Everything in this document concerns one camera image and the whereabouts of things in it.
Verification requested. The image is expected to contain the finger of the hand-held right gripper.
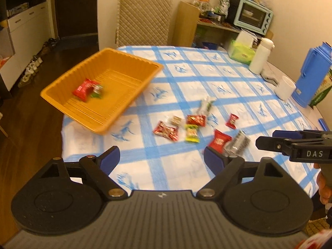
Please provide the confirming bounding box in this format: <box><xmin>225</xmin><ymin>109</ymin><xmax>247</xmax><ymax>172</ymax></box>
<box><xmin>255</xmin><ymin>136</ymin><xmax>295</xmax><ymax>159</ymax></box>
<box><xmin>272</xmin><ymin>130</ymin><xmax>312</xmax><ymax>138</ymax></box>

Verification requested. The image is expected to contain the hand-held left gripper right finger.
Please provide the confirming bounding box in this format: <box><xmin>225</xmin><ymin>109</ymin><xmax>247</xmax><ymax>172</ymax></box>
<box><xmin>196</xmin><ymin>146</ymin><xmax>286</xmax><ymax>200</ymax></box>

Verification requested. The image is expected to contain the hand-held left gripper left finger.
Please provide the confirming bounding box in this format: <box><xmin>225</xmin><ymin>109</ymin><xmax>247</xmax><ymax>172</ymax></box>
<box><xmin>39</xmin><ymin>146</ymin><xmax>128</xmax><ymax>200</ymax></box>

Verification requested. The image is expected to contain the red candy packet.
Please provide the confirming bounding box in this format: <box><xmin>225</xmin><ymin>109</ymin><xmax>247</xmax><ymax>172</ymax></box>
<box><xmin>72</xmin><ymin>78</ymin><xmax>100</xmax><ymax>101</ymax></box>
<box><xmin>153</xmin><ymin>121</ymin><xmax>168</xmax><ymax>137</ymax></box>
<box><xmin>186</xmin><ymin>115</ymin><xmax>206</xmax><ymax>126</ymax></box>
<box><xmin>165</xmin><ymin>125</ymin><xmax>180</xmax><ymax>143</ymax></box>
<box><xmin>209</xmin><ymin>130</ymin><xmax>232</xmax><ymax>154</ymax></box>

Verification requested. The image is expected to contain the yellow-green snack packet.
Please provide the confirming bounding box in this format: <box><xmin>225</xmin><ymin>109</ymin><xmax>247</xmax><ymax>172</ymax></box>
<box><xmin>185</xmin><ymin>124</ymin><xmax>200</xmax><ymax>143</ymax></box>

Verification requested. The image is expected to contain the silver snack packet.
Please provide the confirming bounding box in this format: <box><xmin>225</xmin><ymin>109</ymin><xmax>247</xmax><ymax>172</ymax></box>
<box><xmin>224</xmin><ymin>130</ymin><xmax>251</xmax><ymax>156</ymax></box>

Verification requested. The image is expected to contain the small red candy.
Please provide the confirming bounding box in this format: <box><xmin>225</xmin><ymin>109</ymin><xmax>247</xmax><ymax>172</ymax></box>
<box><xmin>225</xmin><ymin>114</ymin><xmax>239</xmax><ymax>129</ymax></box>

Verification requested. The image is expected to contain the green and white snack packet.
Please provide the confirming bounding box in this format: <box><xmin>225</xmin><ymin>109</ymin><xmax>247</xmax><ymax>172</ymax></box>
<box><xmin>199</xmin><ymin>96</ymin><xmax>217</xmax><ymax>116</ymax></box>

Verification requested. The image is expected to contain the orange plastic tray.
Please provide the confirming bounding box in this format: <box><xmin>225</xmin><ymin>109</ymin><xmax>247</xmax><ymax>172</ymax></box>
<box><xmin>40</xmin><ymin>48</ymin><xmax>164</xmax><ymax>135</ymax></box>

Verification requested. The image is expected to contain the person's right hand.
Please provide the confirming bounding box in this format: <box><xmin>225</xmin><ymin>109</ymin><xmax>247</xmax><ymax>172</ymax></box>
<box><xmin>314</xmin><ymin>164</ymin><xmax>332</xmax><ymax>205</ymax></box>

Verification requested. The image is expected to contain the white cup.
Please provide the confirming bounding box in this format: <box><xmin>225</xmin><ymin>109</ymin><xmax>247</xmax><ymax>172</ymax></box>
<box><xmin>275</xmin><ymin>76</ymin><xmax>297</xmax><ymax>101</ymax></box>

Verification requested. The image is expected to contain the green printed bag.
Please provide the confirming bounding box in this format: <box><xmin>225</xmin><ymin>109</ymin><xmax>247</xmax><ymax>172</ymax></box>
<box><xmin>310</xmin><ymin>69</ymin><xmax>332</xmax><ymax>107</ymax></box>

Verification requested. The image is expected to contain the grey cloth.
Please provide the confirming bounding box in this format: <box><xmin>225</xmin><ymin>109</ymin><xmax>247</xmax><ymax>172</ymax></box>
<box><xmin>261</xmin><ymin>66</ymin><xmax>282</xmax><ymax>86</ymax></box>

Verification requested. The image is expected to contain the blue thermos jug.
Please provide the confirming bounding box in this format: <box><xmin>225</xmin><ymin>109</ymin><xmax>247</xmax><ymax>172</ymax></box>
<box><xmin>292</xmin><ymin>41</ymin><xmax>332</xmax><ymax>107</ymax></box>

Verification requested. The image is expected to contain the blue checked tablecloth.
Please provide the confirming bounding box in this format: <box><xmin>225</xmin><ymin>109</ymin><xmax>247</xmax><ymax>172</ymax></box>
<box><xmin>61</xmin><ymin>45</ymin><xmax>327</xmax><ymax>198</ymax></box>

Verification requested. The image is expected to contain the white thermos bottle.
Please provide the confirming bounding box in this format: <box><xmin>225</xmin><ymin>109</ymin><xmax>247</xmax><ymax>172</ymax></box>
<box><xmin>249</xmin><ymin>38</ymin><xmax>275</xmax><ymax>74</ymax></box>

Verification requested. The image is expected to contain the green tissue pack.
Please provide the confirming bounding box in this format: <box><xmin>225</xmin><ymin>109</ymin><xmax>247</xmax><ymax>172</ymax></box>
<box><xmin>228</xmin><ymin>30</ymin><xmax>256</xmax><ymax>65</ymax></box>

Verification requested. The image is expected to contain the row of shoes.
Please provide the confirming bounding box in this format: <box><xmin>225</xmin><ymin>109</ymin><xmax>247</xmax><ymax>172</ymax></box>
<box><xmin>18</xmin><ymin>38</ymin><xmax>56</xmax><ymax>87</ymax></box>

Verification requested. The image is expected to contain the teal toaster oven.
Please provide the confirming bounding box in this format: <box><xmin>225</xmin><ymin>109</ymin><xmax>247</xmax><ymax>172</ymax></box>
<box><xmin>233</xmin><ymin>0</ymin><xmax>274</xmax><ymax>37</ymax></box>

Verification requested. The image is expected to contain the wooden shelf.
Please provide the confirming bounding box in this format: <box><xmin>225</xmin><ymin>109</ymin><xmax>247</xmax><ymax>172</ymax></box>
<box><xmin>193</xmin><ymin>18</ymin><xmax>274</xmax><ymax>50</ymax></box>

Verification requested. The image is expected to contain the beige quilted chair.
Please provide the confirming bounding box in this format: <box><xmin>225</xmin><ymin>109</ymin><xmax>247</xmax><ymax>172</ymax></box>
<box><xmin>115</xmin><ymin>0</ymin><xmax>174</xmax><ymax>48</ymax></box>

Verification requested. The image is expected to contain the glass jar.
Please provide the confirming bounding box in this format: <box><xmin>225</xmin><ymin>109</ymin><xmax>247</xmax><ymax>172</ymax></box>
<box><xmin>219</xmin><ymin>0</ymin><xmax>231</xmax><ymax>15</ymax></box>

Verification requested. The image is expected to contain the jar with orange lid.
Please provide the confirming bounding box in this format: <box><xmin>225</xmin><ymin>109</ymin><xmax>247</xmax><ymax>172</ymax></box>
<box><xmin>192</xmin><ymin>0</ymin><xmax>210</xmax><ymax>15</ymax></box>

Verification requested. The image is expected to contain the white cabinet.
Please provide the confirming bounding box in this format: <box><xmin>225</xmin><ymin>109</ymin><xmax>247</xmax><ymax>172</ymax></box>
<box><xmin>0</xmin><ymin>0</ymin><xmax>57</xmax><ymax>91</ymax></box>

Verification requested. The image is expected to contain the dark wooden door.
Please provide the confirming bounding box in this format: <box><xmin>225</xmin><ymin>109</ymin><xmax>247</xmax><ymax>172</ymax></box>
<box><xmin>50</xmin><ymin>0</ymin><xmax>99</xmax><ymax>40</ymax></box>

